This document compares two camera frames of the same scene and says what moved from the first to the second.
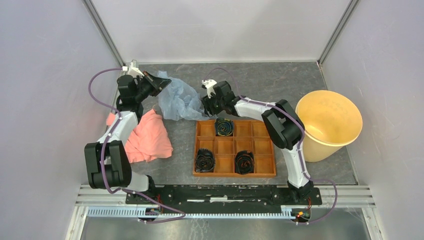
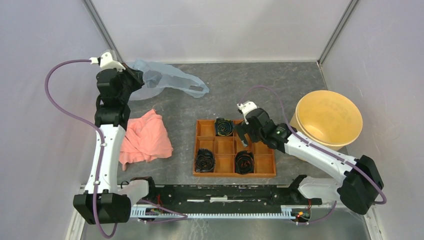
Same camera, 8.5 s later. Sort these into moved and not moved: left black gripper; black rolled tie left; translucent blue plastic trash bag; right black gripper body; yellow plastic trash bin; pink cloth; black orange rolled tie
Moved: right black gripper body; translucent blue plastic trash bag; left black gripper
Not moved: pink cloth; black orange rolled tie; black rolled tie left; yellow plastic trash bin
